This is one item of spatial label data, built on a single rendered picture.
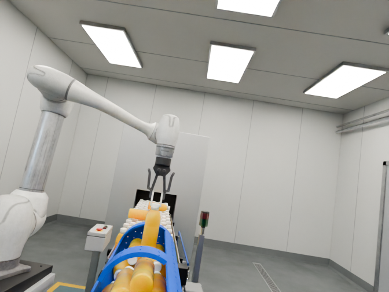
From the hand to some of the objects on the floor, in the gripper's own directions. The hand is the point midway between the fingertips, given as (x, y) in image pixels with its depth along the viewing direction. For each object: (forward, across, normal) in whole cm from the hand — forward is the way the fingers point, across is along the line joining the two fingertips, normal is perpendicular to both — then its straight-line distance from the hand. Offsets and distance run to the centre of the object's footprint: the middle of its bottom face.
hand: (156, 199), depth 117 cm
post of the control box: (+137, -30, +35) cm, 144 cm away
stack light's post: (+137, +35, +53) cm, 151 cm away
